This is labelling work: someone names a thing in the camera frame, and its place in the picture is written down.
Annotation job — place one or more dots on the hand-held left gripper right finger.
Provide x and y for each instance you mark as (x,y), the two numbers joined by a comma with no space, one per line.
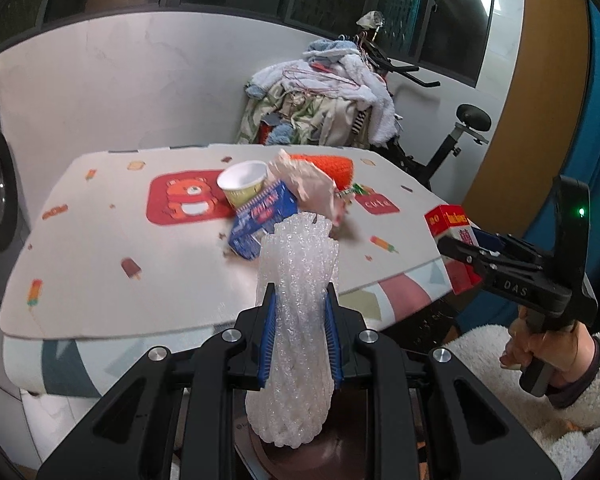
(331,340)

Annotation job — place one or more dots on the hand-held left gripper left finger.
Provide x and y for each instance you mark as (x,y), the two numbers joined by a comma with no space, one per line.
(269,332)

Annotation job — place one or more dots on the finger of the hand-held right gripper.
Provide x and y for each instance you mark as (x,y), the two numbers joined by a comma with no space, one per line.
(522,251)
(472,257)

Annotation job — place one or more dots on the red cigarette box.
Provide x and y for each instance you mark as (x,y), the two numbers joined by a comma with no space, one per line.
(447,222)

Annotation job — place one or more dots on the clear bubble wrap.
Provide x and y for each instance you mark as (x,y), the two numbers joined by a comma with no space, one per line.
(295,280)

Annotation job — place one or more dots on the round brown trash bin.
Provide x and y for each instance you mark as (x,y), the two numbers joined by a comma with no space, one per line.
(342,452)

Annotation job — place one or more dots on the green snack wrapper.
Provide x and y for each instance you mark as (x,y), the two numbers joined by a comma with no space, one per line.
(357,191)

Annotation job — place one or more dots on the green paper cup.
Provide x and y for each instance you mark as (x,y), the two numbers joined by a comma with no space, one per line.
(242,182)

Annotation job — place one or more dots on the person's right hand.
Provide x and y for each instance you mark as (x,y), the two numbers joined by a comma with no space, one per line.
(572,355)

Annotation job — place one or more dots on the pastel patterned tablecloth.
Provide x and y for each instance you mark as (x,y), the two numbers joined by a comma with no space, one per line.
(405,292)

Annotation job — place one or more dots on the black exercise bike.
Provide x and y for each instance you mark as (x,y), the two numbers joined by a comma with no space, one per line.
(445,152)

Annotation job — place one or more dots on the blue cardboard box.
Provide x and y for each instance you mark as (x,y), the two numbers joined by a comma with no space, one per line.
(260,220)

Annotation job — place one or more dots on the pink plastic bag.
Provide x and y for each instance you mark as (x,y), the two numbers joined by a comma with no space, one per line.
(310,185)

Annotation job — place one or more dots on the orange knitted cloth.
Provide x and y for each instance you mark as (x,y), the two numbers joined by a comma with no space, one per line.
(337,167)

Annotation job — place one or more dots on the printed table mat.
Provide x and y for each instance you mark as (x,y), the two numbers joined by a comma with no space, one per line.
(130,220)

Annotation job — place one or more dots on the pile of clothes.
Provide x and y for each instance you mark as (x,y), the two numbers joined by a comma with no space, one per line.
(330,100)

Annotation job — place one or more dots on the wooden door frame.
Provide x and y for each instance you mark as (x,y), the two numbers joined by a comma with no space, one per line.
(545,85)

